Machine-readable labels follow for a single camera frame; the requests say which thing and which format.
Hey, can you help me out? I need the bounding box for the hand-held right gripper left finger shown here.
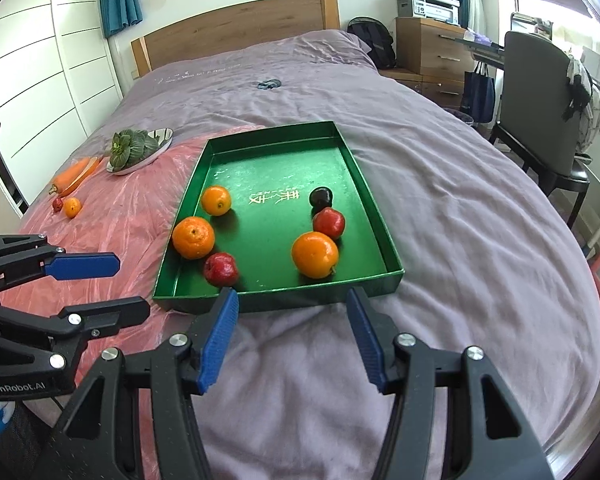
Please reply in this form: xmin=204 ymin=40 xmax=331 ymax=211
xmin=44 ymin=287 xmax=241 ymax=480

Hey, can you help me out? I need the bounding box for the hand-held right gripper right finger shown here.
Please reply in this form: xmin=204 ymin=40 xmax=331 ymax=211
xmin=346 ymin=287 xmax=556 ymax=480

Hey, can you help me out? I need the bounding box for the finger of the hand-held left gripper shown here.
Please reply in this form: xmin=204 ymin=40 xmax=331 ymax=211
xmin=0 ymin=234 xmax=122 ymax=291
xmin=0 ymin=296 xmax=151 ymax=356

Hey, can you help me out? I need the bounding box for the dark plum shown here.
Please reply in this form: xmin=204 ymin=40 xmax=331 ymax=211
xmin=309 ymin=186 xmax=334 ymax=213

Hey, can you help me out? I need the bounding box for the green tray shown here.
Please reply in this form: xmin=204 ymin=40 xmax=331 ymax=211
xmin=152 ymin=120 xmax=406 ymax=315

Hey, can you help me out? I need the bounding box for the pink plastic sheet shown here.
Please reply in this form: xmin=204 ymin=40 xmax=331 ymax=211
xmin=2 ymin=137 xmax=211 ymax=396

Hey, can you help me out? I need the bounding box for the carrot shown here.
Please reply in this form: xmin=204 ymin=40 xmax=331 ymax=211
xmin=49 ymin=157 xmax=92 ymax=196

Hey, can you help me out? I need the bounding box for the orange plate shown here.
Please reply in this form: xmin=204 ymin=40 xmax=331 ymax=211
xmin=57 ymin=156 xmax=105 ymax=197

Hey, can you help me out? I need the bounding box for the bok choy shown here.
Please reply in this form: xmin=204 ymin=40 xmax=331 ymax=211
xmin=107 ymin=129 xmax=160 ymax=167

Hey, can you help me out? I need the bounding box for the white plate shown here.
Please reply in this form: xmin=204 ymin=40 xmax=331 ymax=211
xmin=105 ymin=127 xmax=175 ymax=177

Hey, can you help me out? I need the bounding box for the white wardrobe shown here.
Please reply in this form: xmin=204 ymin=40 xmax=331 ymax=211
xmin=0 ymin=0 xmax=123 ymax=211

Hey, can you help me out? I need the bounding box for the navy bag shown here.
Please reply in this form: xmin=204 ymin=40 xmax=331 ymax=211
xmin=461 ymin=62 xmax=496 ymax=123

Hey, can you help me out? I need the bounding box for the wooden headboard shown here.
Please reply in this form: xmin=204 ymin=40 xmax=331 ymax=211
xmin=131 ymin=0 xmax=341 ymax=78

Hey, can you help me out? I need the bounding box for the black backpack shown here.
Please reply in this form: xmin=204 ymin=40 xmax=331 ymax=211
xmin=347 ymin=16 xmax=397 ymax=70

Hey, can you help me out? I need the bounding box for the grey chair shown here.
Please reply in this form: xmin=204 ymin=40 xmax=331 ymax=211
xmin=489 ymin=31 xmax=593 ymax=231

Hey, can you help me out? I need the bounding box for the wooden dresser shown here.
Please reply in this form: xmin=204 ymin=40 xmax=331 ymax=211
xmin=382 ymin=16 xmax=481 ymax=108

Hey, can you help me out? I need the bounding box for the desk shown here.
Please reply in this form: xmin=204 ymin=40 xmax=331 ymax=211
xmin=462 ymin=30 xmax=511 ymax=66

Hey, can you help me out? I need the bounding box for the cloth on chair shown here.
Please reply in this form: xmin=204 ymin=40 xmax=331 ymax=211
xmin=562 ymin=52 xmax=600 ymax=153

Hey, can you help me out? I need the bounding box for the white printer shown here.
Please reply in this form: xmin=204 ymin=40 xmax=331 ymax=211
xmin=395 ymin=0 xmax=461 ymax=26

